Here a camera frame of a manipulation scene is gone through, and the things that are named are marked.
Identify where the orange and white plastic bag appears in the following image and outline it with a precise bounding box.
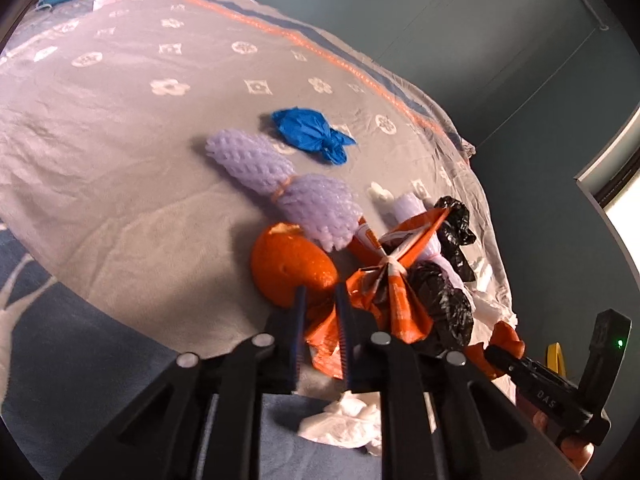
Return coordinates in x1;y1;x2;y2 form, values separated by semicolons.
305;207;451;378

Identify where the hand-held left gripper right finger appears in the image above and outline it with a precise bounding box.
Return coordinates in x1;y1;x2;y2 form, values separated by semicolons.
334;282;596;480

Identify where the large purple foam fruit net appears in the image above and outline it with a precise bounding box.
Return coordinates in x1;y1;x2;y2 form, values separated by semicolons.
205;129;365;253

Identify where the person's right hand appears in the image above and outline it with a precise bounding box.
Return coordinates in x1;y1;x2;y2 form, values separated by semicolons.
532;410;594;472

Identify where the grey floral bed sheet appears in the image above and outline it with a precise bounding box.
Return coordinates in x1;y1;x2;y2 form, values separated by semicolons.
0;0;518;391

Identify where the yellow curved strip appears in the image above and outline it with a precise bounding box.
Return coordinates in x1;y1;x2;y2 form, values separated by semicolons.
545;342;568;376

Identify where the crumpled white tissue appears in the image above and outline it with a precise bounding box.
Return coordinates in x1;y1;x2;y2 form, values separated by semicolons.
465;285;518;346
298;391;386;456

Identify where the white window frame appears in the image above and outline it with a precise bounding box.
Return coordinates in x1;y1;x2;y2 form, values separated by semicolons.
574;105;640;211

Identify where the crumpled blue plastic bag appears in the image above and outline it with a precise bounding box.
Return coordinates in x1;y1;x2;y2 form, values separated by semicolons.
271;106;357;165

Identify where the orange fruit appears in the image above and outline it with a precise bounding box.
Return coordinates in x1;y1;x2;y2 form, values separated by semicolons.
250;222;340;309

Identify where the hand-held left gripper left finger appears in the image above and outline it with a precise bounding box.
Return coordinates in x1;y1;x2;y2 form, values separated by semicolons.
59;285;308;480

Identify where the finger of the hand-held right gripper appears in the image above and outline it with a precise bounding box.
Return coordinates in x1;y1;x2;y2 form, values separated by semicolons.
484;346;583;411

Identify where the black plastic bag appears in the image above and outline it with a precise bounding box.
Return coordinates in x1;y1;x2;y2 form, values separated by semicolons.
409;196;477;358

